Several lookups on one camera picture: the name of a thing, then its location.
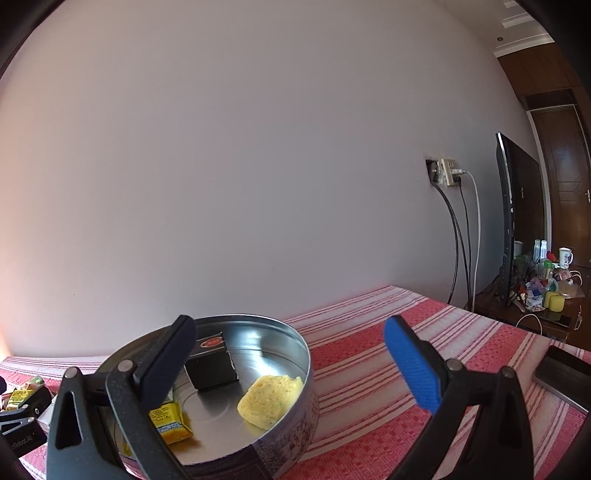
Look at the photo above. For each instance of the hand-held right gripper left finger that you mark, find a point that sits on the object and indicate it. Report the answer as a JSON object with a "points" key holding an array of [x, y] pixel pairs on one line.
{"points": [[168, 364]]}

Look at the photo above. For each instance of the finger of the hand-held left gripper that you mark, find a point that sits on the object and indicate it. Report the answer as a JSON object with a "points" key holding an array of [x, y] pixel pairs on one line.
{"points": [[27, 413]]}

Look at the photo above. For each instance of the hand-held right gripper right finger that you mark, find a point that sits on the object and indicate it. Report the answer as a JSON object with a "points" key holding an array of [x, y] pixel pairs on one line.
{"points": [[411, 364]]}

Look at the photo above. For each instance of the yellow sponge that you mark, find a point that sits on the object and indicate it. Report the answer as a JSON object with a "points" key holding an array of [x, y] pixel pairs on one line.
{"points": [[270, 401]]}

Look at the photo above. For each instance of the round metal tin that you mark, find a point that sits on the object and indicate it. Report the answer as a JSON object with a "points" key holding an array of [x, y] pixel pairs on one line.
{"points": [[277, 443]]}

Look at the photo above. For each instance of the yellow green snack packet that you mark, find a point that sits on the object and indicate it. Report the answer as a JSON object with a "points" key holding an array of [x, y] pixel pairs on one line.
{"points": [[21, 397]]}

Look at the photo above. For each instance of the small black box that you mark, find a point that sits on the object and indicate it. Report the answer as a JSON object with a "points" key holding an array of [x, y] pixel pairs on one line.
{"points": [[212, 369]]}

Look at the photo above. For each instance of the red striped bedsheet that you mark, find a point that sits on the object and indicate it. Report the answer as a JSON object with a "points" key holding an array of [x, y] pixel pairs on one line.
{"points": [[369, 415]]}

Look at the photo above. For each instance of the dark wooden desk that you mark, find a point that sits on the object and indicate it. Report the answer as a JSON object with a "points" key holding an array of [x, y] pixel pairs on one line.
{"points": [[498, 311]]}

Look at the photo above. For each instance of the black smartphone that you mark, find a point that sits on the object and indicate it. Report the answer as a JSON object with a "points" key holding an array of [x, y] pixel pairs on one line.
{"points": [[556, 318]]}

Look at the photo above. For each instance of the grey smartphone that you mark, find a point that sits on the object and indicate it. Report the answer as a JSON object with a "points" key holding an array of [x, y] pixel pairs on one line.
{"points": [[563, 374]]}

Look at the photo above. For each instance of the yellow sponge block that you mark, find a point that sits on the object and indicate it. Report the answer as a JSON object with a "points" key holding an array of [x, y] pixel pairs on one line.
{"points": [[554, 301]]}

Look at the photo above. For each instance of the clear plastic bottle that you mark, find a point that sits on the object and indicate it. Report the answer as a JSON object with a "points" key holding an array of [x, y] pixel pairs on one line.
{"points": [[538, 251]]}

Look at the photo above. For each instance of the black flat television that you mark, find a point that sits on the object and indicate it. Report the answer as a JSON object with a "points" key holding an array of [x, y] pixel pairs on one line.
{"points": [[517, 217]]}

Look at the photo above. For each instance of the white printed mug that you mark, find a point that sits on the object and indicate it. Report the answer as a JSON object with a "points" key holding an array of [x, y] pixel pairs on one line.
{"points": [[565, 257]]}

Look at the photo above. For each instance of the brown wooden door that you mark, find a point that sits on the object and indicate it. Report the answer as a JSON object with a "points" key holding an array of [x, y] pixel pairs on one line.
{"points": [[565, 175]]}

